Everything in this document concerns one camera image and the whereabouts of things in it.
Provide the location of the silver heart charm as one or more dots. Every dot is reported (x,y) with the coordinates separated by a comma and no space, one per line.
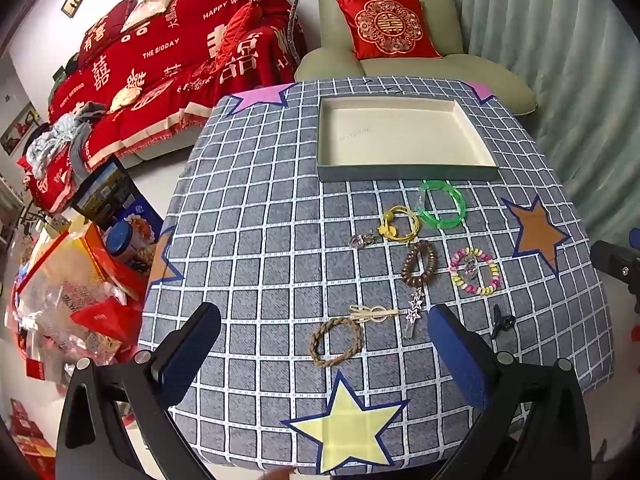
(470,270)

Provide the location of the blue lid jar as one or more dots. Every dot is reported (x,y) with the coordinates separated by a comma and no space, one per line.
(119,240)

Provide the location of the cream cardboard tray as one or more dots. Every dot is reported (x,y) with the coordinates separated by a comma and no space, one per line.
(400,130)

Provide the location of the beige rabbit hair clip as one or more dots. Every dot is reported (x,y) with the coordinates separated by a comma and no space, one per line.
(375,314)

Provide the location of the red embroidered cushion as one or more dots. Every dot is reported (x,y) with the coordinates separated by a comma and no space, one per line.
(390,25)

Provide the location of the white printed pillow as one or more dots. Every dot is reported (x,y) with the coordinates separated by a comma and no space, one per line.
(150,5)

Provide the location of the stack of red boxes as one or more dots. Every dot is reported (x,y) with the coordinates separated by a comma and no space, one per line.
(30,430)

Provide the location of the star-decorated clear hair clip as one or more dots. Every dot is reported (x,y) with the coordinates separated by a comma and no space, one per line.
(414,314)

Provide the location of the red satin pillow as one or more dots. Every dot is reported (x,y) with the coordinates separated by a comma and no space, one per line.
(240,25)

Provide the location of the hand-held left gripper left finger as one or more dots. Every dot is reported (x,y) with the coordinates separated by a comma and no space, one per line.
(192,355)

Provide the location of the red gift box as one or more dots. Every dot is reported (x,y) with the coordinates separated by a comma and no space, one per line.
(107,265)

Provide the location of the dark printed box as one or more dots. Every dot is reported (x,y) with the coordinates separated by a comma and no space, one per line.
(100,190)

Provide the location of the pile of clothes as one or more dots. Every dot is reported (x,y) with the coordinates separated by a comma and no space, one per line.
(60,135)

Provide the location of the black hair claw clip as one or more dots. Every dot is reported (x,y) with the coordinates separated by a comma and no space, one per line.
(498,322)

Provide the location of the red folded cloth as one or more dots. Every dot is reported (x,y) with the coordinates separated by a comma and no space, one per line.
(47,185)

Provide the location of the silver brooch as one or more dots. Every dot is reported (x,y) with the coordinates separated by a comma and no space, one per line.
(362,241)

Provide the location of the dark red pillow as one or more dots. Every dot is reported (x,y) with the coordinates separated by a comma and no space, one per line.
(107,25)

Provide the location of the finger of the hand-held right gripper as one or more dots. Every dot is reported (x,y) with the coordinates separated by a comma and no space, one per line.
(617,265)

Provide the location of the grey checked tablecloth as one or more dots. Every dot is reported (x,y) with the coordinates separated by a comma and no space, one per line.
(250,210)

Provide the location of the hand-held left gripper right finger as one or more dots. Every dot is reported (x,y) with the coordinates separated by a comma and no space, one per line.
(457,355)

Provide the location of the black picture frame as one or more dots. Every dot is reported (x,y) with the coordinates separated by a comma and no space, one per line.
(73,1)

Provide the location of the cream round cushion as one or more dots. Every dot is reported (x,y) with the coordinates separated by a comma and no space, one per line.
(125,96)

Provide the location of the sofa with red cover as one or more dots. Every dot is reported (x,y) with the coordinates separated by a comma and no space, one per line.
(165,60)

